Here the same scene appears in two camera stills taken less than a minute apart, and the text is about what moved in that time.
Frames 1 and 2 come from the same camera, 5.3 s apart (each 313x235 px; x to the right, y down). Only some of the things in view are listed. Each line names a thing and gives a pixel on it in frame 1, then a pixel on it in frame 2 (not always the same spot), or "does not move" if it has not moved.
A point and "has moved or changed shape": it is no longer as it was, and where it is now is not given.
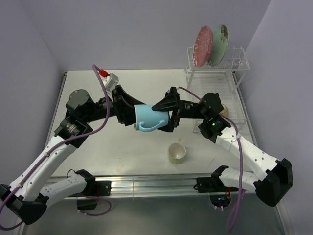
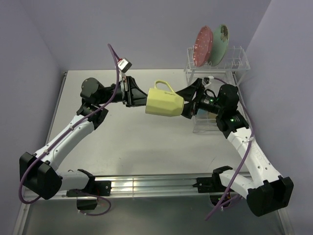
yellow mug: (176, 152) → (164, 103)
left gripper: (125, 114) → (135, 96)
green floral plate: (220, 35) does not move
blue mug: (147, 119) has moved or changed shape
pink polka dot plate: (203, 47) does not move
